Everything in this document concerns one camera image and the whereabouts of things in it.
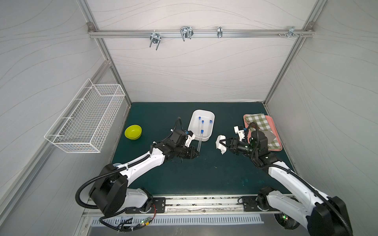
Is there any white rectangular tray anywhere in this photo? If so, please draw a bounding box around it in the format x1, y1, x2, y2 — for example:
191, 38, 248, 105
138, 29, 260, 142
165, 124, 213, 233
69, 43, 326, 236
188, 110, 215, 142

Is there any green checkered cloth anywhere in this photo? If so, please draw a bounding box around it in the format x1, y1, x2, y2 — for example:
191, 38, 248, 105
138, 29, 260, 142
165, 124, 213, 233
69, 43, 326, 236
245, 113, 281, 149

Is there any metal spatula wooden handle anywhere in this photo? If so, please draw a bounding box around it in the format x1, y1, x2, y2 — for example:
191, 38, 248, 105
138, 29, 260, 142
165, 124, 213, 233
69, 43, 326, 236
261, 130, 276, 143

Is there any metal hook clamp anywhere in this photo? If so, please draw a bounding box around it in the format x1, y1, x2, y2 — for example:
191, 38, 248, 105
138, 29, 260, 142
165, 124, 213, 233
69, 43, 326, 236
149, 32, 161, 50
277, 27, 304, 38
217, 26, 223, 38
180, 26, 194, 41

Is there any white vent strip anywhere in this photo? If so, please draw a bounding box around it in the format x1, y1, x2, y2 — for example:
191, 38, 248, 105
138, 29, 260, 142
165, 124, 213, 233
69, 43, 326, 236
105, 214, 264, 226

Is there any pink tray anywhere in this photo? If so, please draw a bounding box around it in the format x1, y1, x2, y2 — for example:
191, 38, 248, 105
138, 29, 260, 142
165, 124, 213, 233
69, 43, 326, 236
243, 114, 283, 151

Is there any green table mat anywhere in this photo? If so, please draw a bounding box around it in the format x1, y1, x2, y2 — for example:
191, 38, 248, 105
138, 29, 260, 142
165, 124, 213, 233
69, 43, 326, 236
101, 101, 306, 196

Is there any aluminium top rail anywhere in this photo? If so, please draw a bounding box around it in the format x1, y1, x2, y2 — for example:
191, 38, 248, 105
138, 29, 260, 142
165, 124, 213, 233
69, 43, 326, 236
89, 28, 315, 38

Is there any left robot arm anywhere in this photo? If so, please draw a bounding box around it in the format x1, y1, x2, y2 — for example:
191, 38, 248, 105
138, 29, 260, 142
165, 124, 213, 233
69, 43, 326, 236
75, 118, 200, 217

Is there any white wire basket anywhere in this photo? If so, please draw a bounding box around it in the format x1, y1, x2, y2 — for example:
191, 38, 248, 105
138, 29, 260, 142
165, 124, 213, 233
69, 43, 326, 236
44, 79, 125, 153

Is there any green bowl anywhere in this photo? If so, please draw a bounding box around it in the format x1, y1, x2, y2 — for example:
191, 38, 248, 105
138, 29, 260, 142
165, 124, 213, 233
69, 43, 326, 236
124, 124, 142, 140

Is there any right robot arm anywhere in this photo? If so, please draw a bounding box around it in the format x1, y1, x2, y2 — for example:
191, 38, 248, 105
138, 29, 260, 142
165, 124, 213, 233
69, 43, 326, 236
216, 122, 353, 236

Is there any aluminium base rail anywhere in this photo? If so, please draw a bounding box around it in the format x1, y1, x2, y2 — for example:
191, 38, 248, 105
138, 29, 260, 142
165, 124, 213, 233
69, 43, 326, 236
82, 193, 325, 218

